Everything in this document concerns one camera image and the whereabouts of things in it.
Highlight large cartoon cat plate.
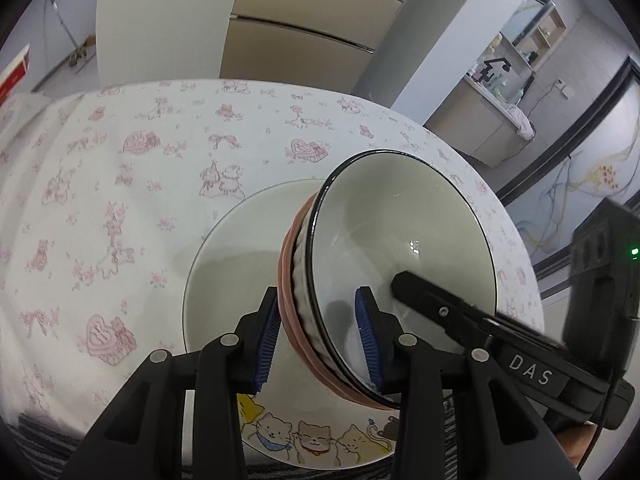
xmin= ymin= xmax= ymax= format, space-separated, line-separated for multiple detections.
xmin=183 ymin=180 xmax=398 ymax=470

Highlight white bowl pink stripes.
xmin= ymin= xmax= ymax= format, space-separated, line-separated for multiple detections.
xmin=278 ymin=150 xmax=498 ymax=410

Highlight right hand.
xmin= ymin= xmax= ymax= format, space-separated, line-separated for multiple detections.
xmin=556 ymin=424 xmax=597 ymax=467

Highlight white pink print tablecloth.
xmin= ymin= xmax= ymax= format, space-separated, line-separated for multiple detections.
xmin=1 ymin=80 xmax=544 ymax=434

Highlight bathroom vanity cabinet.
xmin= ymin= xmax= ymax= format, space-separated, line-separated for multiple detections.
xmin=425 ymin=76 xmax=536 ymax=168

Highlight black faucet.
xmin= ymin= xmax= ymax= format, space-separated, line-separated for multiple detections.
xmin=476 ymin=58 xmax=512 ymax=84

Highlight red white cardboard box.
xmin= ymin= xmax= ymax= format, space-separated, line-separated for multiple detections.
xmin=0 ymin=44 xmax=30 ymax=104

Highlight beige refrigerator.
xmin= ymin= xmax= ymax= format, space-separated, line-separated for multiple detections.
xmin=220 ymin=0 xmax=406 ymax=93

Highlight black cable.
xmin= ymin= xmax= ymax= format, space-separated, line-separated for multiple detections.
xmin=579 ymin=309 xmax=640 ymax=470

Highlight black door frame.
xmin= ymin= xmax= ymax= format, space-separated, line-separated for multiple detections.
xmin=496 ymin=58 xmax=639 ymax=206

